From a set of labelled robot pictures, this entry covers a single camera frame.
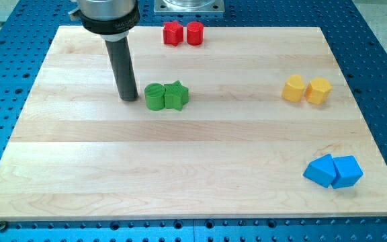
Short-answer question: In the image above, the red cylinder block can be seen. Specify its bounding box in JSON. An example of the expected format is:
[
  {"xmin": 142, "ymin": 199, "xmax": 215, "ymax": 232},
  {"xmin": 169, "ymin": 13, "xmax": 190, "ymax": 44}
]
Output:
[{"xmin": 187, "ymin": 22, "xmax": 204, "ymax": 46}]

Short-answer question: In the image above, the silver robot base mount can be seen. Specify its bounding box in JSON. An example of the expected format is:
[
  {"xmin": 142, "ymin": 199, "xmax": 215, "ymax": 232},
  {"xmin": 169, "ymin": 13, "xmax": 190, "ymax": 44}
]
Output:
[{"xmin": 154, "ymin": 0, "xmax": 225, "ymax": 13}]

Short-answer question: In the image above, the left board clamp screw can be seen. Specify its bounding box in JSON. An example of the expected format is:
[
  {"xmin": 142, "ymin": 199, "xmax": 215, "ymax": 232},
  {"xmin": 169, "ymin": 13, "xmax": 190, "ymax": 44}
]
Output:
[{"xmin": 0, "ymin": 221, "xmax": 9, "ymax": 233}]

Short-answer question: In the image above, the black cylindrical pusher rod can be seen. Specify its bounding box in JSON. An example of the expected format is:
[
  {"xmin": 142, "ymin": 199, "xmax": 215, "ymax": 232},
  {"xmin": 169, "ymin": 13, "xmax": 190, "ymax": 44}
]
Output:
[{"xmin": 105, "ymin": 37, "xmax": 138, "ymax": 102}]

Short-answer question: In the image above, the red star block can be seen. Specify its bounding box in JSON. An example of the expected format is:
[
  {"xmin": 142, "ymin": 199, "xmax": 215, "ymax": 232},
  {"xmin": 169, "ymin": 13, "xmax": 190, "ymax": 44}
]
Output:
[{"xmin": 163, "ymin": 20, "xmax": 183, "ymax": 46}]

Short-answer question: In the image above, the green star block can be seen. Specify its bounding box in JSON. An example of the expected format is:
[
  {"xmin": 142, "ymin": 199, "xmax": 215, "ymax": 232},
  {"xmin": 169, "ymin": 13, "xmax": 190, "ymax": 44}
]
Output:
[{"xmin": 164, "ymin": 80, "xmax": 189, "ymax": 111}]

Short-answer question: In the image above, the green cylinder block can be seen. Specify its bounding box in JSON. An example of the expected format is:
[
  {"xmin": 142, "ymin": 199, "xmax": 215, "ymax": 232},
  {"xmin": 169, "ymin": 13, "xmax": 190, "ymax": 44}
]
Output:
[{"xmin": 144, "ymin": 83, "xmax": 166, "ymax": 111}]

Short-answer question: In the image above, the light wooden board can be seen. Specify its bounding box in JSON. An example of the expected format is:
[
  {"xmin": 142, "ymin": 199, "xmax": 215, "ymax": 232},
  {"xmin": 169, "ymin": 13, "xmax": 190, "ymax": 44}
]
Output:
[{"xmin": 0, "ymin": 26, "xmax": 387, "ymax": 221}]

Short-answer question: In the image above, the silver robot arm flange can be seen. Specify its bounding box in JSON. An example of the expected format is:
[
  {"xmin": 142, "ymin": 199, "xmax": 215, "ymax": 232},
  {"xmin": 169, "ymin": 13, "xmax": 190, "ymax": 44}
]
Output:
[{"xmin": 68, "ymin": 0, "xmax": 140, "ymax": 42}]

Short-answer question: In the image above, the blue cube block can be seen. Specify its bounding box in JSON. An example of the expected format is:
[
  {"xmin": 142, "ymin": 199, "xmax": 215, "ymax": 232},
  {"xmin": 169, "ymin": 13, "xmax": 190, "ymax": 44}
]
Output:
[{"xmin": 331, "ymin": 155, "xmax": 363, "ymax": 189}]

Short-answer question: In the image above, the yellow heart block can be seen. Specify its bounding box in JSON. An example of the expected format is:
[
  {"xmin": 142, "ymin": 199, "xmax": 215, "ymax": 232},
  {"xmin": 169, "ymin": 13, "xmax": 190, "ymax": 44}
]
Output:
[{"xmin": 282, "ymin": 75, "xmax": 305, "ymax": 102}]

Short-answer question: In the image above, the yellow hexagon block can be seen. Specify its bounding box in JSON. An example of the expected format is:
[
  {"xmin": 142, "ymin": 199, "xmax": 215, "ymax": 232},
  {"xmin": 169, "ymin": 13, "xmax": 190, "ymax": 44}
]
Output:
[{"xmin": 304, "ymin": 77, "xmax": 332, "ymax": 105}]

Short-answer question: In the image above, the blue triangle block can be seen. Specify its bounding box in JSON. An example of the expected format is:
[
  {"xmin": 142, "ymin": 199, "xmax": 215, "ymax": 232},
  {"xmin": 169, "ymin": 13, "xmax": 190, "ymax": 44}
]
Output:
[{"xmin": 303, "ymin": 154, "xmax": 337, "ymax": 188}]

